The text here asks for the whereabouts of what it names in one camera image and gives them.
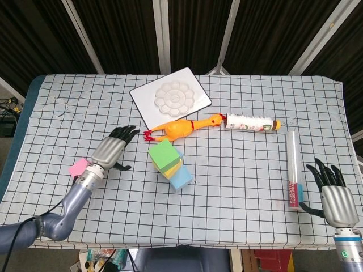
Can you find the blue cube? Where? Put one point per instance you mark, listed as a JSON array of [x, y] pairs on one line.
[[181, 180]]

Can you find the white flower-shaped paint palette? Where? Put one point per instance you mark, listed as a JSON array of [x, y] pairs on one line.
[[174, 99]]

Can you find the white labelled drink bottle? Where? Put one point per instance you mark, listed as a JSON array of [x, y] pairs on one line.
[[246, 123]]

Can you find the green cube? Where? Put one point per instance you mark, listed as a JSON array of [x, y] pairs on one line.
[[163, 154]]

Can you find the colourful packaging clutter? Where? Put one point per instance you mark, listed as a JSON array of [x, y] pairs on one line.
[[96, 259]]

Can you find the black grid checkered tablecloth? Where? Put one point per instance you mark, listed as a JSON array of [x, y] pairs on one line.
[[227, 175]]

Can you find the clear plastic wrap tube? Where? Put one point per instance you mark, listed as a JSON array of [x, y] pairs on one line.
[[293, 164]]

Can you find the yellow cube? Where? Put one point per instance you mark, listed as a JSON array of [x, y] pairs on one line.
[[173, 171]]

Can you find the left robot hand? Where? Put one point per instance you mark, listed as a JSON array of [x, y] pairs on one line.
[[109, 151]]

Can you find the yellow rubber chicken toy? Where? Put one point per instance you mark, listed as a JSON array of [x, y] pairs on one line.
[[178, 129]]

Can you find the white metal frame post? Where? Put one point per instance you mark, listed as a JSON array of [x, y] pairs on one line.
[[161, 37], [320, 37], [82, 37], [227, 34]]

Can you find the red cardboard box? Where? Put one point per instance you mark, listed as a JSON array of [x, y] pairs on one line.
[[275, 260]]

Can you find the dark blue chair seat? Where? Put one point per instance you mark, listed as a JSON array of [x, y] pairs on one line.
[[181, 260]]

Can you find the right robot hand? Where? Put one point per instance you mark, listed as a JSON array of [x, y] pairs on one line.
[[340, 204]]

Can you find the pink cube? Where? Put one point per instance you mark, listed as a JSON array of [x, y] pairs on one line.
[[78, 167]]

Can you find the white board with black rim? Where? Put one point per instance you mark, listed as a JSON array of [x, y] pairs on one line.
[[144, 97]]

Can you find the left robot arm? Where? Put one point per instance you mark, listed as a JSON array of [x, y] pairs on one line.
[[73, 204]]

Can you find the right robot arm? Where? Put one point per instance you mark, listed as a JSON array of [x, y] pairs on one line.
[[347, 249]]

